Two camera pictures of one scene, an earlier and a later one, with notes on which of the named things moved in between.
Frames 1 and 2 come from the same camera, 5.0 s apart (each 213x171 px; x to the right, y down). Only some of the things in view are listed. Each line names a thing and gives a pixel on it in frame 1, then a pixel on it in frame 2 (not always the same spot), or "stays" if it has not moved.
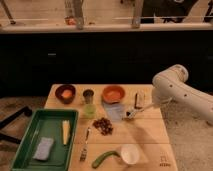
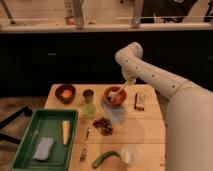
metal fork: [84, 150] stays
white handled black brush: [131, 113] -> [111, 95]
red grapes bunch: [104, 125] stays
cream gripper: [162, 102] -> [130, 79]
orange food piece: [67, 93] stays
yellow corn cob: [66, 131] stays
